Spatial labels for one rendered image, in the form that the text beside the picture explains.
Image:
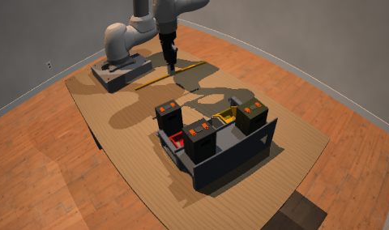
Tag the yellow bin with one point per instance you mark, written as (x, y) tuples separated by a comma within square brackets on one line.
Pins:
[(227, 115)]

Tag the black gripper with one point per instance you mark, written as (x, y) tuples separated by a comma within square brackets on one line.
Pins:
[(168, 46)]

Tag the dark grey shelf rack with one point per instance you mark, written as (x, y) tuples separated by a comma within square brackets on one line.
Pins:
[(229, 142)]

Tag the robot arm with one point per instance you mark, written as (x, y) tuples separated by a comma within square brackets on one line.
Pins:
[(142, 27)]

